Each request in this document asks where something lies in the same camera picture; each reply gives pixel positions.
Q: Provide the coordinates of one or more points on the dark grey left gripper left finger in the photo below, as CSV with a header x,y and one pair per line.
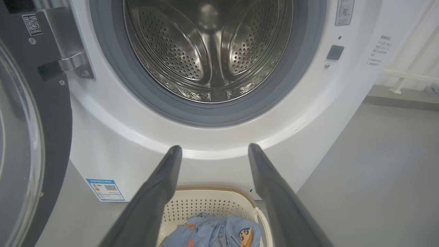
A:
x,y
151,199

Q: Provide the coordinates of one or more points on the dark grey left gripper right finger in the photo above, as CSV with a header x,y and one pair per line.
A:
x,y
277,199

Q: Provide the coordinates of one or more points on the blue cartoon print garment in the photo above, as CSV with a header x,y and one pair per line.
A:
x,y
209,233

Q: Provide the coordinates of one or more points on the round glass washing machine door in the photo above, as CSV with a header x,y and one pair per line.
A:
x,y
51,137

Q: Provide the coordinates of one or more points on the cream perforated laundry basket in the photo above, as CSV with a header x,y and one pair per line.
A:
x,y
205,204

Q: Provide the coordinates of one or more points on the white front-load washing machine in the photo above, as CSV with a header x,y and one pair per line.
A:
x,y
113,130

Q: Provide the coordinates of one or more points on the grey rubber door gasket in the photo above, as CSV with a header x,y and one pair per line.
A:
x,y
113,68

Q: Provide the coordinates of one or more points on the chrome door hinge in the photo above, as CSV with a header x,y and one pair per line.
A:
x,y
73,63

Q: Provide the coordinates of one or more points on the black door lock socket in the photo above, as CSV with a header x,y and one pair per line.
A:
x,y
335,52

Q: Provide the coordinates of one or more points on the white QR door sticker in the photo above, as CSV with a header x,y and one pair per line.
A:
x,y
32,24

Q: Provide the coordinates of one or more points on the blue energy label sticker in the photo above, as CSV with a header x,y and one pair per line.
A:
x,y
104,189

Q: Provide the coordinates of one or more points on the stainless steel washer drum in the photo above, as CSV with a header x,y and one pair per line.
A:
x,y
205,51

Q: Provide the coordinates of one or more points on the grey warning sticker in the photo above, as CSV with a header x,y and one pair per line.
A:
x,y
344,12

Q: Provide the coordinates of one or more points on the white metal railing frame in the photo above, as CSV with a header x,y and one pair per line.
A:
x,y
411,73

